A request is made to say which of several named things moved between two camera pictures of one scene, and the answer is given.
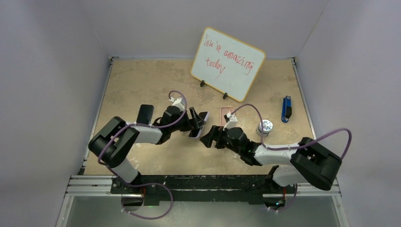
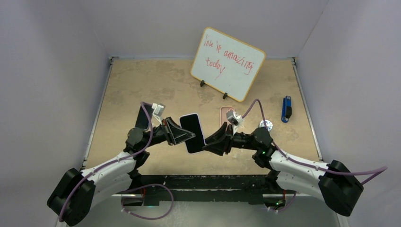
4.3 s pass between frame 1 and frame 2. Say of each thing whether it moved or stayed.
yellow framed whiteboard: stayed
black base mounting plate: stayed
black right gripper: moved
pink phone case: stayed
